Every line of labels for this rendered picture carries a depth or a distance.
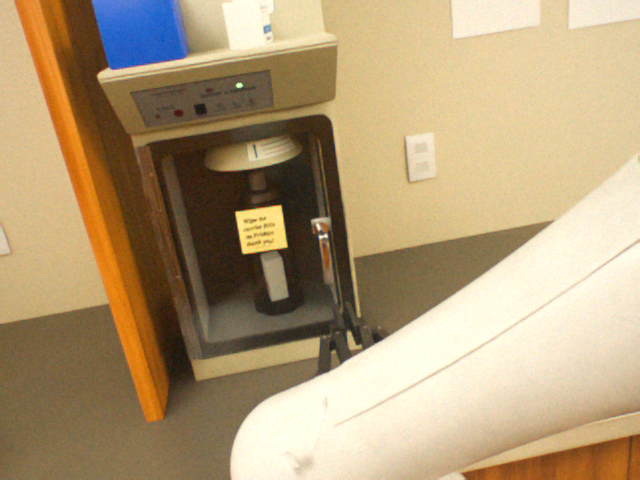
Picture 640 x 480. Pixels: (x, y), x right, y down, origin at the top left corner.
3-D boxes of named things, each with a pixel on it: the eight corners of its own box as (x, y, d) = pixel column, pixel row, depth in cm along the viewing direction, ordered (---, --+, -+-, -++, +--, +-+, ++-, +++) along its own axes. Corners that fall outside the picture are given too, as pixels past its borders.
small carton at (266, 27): (239, 46, 85) (232, 2, 82) (273, 41, 84) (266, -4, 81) (230, 50, 80) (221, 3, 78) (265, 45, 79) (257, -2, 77)
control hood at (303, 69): (128, 132, 90) (110, 65, 86) (334, 97, 92) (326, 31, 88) (115, 149, 79) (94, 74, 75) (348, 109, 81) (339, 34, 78)
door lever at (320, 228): (332, 270, 102) (317, 273, 102) (326, 220, 98) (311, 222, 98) (337, 284, 97) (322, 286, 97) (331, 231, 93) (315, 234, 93)
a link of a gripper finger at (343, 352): (367, 400, 68) (355, 403, 68) (342, 349, 78) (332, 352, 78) (364, 372, 66) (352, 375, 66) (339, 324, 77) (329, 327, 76)
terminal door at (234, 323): (194, 359, 106) (137, 144, 90) (358, 327, 108) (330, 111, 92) (193, 361, 105) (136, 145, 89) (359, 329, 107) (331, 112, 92)
